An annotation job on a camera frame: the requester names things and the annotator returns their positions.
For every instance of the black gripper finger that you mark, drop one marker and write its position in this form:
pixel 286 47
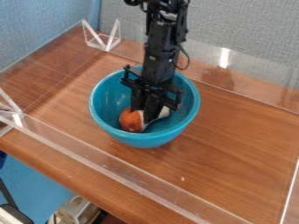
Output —
pixel 153 107
pixel 138 99

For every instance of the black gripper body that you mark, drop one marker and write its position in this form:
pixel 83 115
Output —
pixel 155 76

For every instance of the toy mushroom brown cap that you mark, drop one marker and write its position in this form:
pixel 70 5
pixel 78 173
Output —
pixel 133 121

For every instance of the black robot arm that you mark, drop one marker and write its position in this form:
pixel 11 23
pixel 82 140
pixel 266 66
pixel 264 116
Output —
pixel 166 23

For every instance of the blue plastic bowl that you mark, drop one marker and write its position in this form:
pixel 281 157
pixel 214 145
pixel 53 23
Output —
pixel 110 98

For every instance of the clear acrylic back barrier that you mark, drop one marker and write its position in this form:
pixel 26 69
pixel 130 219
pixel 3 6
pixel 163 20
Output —
pixel 261 79

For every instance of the clear acrylic barrier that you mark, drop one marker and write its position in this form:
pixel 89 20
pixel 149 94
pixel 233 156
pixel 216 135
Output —
pixel 261 79
pixel 65 150

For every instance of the clear acrylic front barrier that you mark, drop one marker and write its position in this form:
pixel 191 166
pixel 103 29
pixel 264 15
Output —
pixel 65 150

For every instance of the white object under table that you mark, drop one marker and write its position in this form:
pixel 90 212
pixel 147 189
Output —
pixel 77 211

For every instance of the black stand leg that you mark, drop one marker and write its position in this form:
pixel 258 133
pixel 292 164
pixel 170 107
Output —
pixel 11 215

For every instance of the clear acrylic corner bracket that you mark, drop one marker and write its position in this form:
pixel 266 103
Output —
pixel 99 40

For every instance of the clear acrylic left bracket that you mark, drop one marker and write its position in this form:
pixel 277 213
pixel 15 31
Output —
pixel 11 114

